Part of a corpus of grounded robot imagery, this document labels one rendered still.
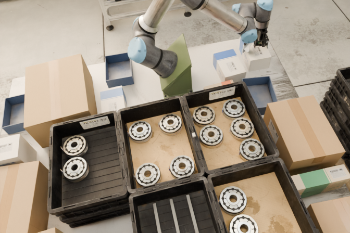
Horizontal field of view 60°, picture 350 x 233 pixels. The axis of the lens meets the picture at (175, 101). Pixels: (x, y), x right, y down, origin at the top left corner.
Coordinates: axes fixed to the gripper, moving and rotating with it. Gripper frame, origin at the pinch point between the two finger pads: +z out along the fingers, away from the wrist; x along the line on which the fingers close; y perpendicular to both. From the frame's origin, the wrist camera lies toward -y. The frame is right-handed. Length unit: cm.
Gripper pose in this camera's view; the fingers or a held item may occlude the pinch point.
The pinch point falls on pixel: (254, 50)
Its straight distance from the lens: 181.9
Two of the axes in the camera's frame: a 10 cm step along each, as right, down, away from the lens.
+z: 0.8, 5.8, 8.1
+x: 9.8, -1.8, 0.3
